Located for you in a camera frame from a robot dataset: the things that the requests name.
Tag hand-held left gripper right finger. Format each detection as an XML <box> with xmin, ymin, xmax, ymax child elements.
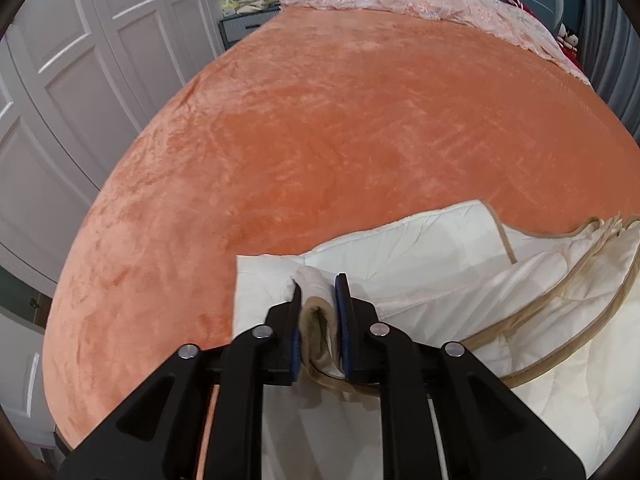
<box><xmin>334</xmin><ymin>273</ymin><xmax>586</xmax><ymax>480</ymax></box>

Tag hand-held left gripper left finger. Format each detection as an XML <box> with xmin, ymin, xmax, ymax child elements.
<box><xmin>59</xmin><ymin>282</ymin><xmax>306</xmax><ymax>480</ymax></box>

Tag white quilted jacket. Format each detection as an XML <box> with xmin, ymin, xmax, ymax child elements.
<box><xmin>232</xmin><ymin>200</ymin><xmax>640</xmax><ymax>480</ymax></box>

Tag orange fleece blanket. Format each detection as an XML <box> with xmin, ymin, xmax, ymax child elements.
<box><xmin>42</xmin><ymin>5</ymin><xmax>640</xmax><ymax>466</ymax></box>

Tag white panelled door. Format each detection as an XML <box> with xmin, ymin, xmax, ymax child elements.
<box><xmin>0</xmin><ymin>305</ymin><xmax>57</xmax><ymax>448</ymax></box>

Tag blue-grey nightstand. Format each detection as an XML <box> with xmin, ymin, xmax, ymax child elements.
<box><xmin>218</xmin><ymin>7</ymin><xmax>281</xmax><ymax>51</ymax></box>

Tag white panelled wardrobe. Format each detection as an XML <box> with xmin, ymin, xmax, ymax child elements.
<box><xmin>0</xmin><ymin>0</ymin><xmax>233</xmax><ymax>306</ymax></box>

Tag beige folded cloths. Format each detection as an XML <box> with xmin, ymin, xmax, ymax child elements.
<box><xmin>222</xmin><ymin>0</ymin><xmax>283</xmax><ymax>16</ymax></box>

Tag red plush dolls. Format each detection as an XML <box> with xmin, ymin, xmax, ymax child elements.
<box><xmin>555</xmin><ymin>22</ymin><xmax>584</xmax><ymax>68</ymax></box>

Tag grey curtain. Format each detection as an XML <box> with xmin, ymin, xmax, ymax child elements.
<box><xmin>577</xmin><ymin>0</ymin><xmax>640</xmax><ymax>141</ymax></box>

